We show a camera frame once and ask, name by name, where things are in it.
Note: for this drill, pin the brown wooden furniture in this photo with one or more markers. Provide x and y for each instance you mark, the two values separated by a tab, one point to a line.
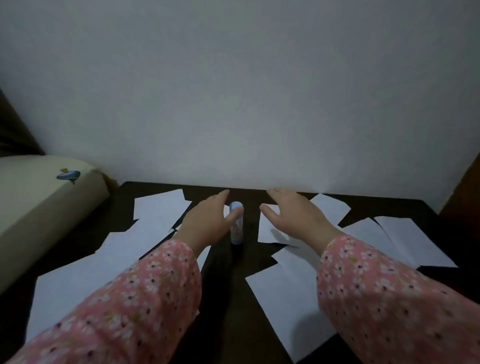
465	195

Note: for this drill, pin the person's right hand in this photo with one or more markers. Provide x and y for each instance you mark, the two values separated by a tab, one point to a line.
303	225

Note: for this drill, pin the person's left forearm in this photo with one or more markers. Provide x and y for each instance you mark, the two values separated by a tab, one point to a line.
131	307

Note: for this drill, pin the beige mattress with whale print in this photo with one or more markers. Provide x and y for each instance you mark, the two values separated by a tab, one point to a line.
37	210

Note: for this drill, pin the white paper sheets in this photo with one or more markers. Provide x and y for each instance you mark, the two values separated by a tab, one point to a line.
157	210

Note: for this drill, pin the person's right forearm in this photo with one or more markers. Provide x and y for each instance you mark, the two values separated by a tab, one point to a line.
393	300

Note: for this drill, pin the dark brown curtain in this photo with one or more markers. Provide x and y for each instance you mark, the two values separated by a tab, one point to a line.
15	138

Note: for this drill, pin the white panda print glue stick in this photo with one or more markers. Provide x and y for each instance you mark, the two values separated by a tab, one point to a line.
237	232

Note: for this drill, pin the person's left hand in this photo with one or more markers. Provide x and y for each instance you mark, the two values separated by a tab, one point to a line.
202	225

